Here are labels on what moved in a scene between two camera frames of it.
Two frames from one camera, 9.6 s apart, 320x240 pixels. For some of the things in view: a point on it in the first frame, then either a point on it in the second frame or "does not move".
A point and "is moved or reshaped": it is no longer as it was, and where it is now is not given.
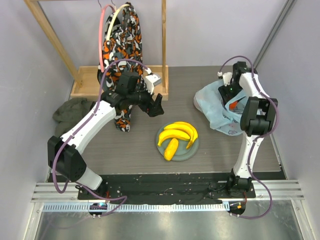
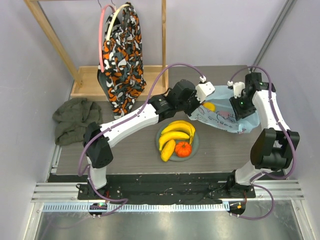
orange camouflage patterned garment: x=122 y=53 does not move
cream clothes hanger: x=108 y=31 does not move
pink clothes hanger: x=100 y=35 does not move
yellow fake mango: x=171 y=149 is moved or reshaped
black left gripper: x=156 y=108 -> x=197 y=103
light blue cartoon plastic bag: x=209 y=101 is moved or reshaped
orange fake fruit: x=232 y=106 is moved or reshaped
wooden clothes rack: x=86 y=85 does not move
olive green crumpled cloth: x=68 y=112 does not move
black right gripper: x=227 y=92 -> x=235 y=104
